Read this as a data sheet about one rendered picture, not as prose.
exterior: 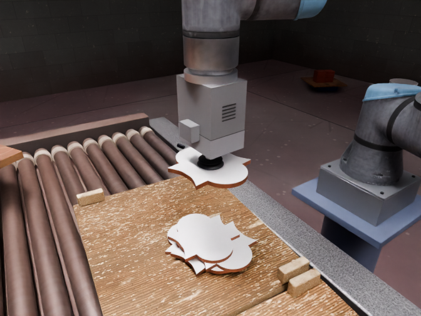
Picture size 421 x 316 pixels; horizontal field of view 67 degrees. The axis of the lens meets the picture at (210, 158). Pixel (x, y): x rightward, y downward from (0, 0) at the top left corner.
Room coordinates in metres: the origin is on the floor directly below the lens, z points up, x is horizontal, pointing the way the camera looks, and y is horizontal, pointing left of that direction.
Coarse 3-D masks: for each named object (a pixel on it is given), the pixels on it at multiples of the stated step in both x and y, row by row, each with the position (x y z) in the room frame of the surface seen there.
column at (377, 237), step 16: (304, 192) 0.75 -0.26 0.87; (320, 208) 0.68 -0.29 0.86; (336, 208) 0.67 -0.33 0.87; (416, 208) 0.67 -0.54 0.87; (336, 224) 0.69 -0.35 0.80; (352, 224) 0.61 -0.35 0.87; (368, 224) 0.61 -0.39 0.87; (384, 224) 0.61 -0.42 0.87; (400, 224) 0.61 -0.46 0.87; (336, 240) 0.68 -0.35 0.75; (352, 240) 0.66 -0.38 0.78; (368, 240) 0.57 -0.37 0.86; (384, 240) 0.56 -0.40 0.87; (352, 256) 0.65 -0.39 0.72; (368, 256) 0.65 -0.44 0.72
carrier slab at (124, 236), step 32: (128, 192) 0.65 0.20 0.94; (160, 192) 0.65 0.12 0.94; (192, 192) 0.65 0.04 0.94; (224, 192) 0.65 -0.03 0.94; (96, 224) 0.53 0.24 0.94; (128, 224) 0.53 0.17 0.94; (160, 224) 0.53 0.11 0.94; (224, 224) 0.53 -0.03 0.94; (256, 224) 0.53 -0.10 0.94; (96, 256) 0.44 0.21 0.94; (128, 256) 0.44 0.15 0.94; (160, 256) 0.44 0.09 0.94; (256, 256) 0.44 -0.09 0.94; (288, 256) 0.44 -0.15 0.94; (96, 288) 0.37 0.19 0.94; (128, 288) 0.37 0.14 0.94; (160, 288) 0.37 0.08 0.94; (192, 288) 0.37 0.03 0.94; (224, 288) 0.37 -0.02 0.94; (256, 288) 0.37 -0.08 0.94
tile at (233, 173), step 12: (180, 156) 0.47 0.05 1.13; (192, 156) 0.47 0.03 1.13; (228, 156) 0.47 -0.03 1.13; (168, 168) 0.44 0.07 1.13; (180, 168) 0.43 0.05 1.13; (192, 168) 0.43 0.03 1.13; (228, 168) 0.43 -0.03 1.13; (240, 168) 0.43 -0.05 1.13; (192, 180) 0.40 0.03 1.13; (204, 180) 0.40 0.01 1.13; (216, 180) 0.40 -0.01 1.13; (228, 180) 0.40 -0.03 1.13; (240, 180) 0.40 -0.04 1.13
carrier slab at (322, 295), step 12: (312, 288) 0.37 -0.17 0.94; (324, 288) 0.37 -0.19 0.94; (276, 300) 0.35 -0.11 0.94; (288, 300) 0.35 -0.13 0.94; (300, 300) 0.35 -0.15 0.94; (312, 300) 0.35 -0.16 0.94; (324, 300) 0.35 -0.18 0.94; (336, 300) 0.35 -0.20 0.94; (252, 312) 0.32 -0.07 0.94; (264, 312) 0.32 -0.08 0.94; (276, 312) 0.32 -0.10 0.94; (288, 312) 0.32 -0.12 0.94; (300, 312) 0.32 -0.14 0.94; (312, 312) 0.32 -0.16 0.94; (324, 312) 0.32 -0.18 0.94; (336, 312) 0.32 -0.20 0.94; (348, 312) 0.32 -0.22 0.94
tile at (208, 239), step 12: (192, 216) 0.52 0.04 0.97; (204, 216) 0.52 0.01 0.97; (216, 216) 0.52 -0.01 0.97; (180, 228) 0.48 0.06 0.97; (192, 228) 0.48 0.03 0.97; (204, 228) 0.48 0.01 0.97; (216, 228) 0.48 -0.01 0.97; (180, 240) 0.45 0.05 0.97; (192, 240) 0.45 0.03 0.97; (204, 240) 0.45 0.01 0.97; (216, 240) 0.45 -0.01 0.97; (228, 240) 0.45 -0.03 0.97; (192, 252) 0.42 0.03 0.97; (204, 252) 0.42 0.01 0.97; (216, 252) 0.42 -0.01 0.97; (228, 252) 0.42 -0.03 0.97
